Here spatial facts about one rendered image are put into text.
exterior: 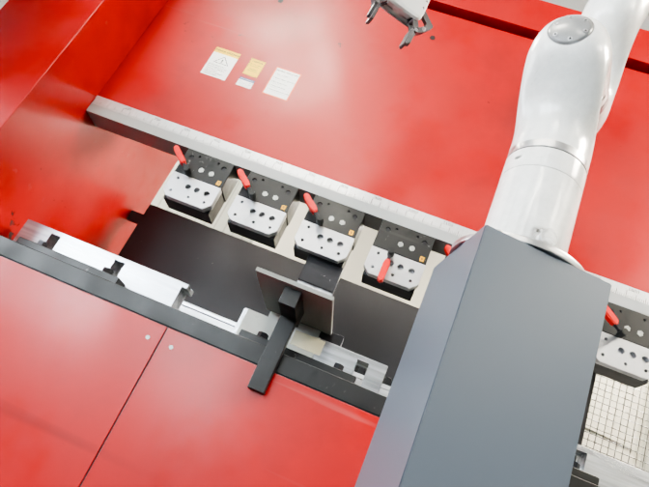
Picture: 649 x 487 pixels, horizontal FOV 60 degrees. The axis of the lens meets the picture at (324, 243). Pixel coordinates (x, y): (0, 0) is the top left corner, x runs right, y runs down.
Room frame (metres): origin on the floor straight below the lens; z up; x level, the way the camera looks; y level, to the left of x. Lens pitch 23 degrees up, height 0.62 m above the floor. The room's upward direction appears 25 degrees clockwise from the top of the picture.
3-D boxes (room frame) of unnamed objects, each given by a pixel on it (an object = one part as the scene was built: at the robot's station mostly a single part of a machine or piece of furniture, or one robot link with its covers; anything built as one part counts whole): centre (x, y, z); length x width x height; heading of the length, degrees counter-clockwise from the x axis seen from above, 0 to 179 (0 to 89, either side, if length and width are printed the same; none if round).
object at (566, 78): (0.68, -0.25, 1.30); 0.19 x 0.12 x 0.24; 149
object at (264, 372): (1.23, 0.01, 0.88); 0.14 x 0.04 x 0.22; 170
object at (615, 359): (1.28, -0.79, 1.26); 0.15 x 0.09 x 0.17; 80
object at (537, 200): (0.70, -0.26, 1.09); 0.19 x 0.19 x 0.18
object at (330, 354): (1.41, -0.08, 0.92); 0.39 x 0.06 x 0.10; 80
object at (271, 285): (1.27, 0.00, 1.00); 0.26 x 0.18 x 0.01; 170
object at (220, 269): (1.96, 0.12, 1.12); 1.13 x 0.02 x 0.44; 80
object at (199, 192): (1.49, 0.39, 1.26); 0.15 x 0.09 x 0.17; 80
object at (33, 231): (1.51, 0.52, 0.92); 0.50 x 0.06 x 0.10; 80
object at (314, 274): (1.42, -0.03, 1.13); 0.10 x 0.02 x 0.10; 80
